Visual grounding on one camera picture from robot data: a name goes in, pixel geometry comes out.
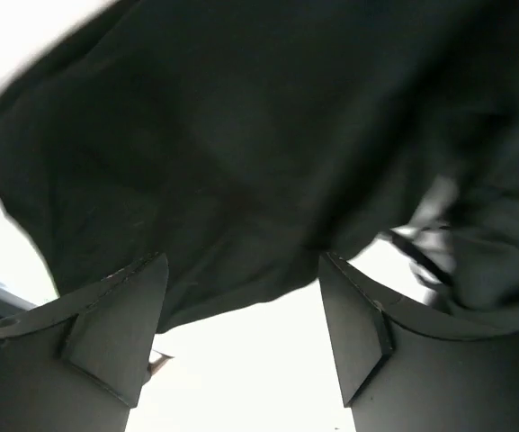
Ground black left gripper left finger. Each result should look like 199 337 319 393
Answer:
0 256 168 432

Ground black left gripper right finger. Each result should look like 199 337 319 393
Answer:
318 254 519 432

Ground black trousers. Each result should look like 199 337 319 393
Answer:
0 1 519 332

